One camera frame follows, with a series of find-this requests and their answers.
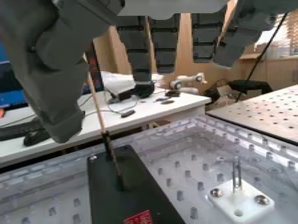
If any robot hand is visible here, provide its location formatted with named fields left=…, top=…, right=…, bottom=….
left=0, top=0, right=298, bottom=145

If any black plate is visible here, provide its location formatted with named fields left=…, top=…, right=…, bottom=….
left=85, top=143, right=187, bottom=224

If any clear box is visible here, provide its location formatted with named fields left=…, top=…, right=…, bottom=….
left=0, top=114, right=298, bottom=224

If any white desk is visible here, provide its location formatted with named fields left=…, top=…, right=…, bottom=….
left=0, top=89, right=212, bottom=168

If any black computer mouse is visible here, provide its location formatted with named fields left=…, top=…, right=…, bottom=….
left=22, top=129, right=51, bottom=148

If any black keyboard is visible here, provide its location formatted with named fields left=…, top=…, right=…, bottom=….
left=0, top=116, right=45, bottom=142

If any small white jointed device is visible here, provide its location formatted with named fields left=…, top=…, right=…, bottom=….
left=168, top=72, right=208, bottom=95

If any small white screwed mount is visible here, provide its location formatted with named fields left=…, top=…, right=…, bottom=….
left=204, top=179, right=276, bottom=224

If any thin black pole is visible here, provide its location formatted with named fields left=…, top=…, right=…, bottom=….
left=234, top=12, right=290, bottom=103

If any thin stick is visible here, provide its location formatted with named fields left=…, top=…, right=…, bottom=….
left=83, top=68, right=129, bottom=192

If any silver drill bit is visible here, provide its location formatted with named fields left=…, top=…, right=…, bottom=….
left=230, top=155, right=243, bottom=194

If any computer screen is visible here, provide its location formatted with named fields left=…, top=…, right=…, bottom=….
left=0, top=39, right=106, bottom=111

